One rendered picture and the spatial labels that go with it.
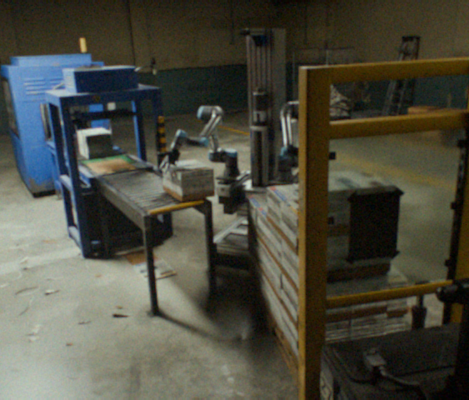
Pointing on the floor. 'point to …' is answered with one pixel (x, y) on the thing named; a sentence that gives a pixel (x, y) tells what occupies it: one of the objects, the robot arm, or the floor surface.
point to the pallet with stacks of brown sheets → (429, 110)
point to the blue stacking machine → (32, 122)
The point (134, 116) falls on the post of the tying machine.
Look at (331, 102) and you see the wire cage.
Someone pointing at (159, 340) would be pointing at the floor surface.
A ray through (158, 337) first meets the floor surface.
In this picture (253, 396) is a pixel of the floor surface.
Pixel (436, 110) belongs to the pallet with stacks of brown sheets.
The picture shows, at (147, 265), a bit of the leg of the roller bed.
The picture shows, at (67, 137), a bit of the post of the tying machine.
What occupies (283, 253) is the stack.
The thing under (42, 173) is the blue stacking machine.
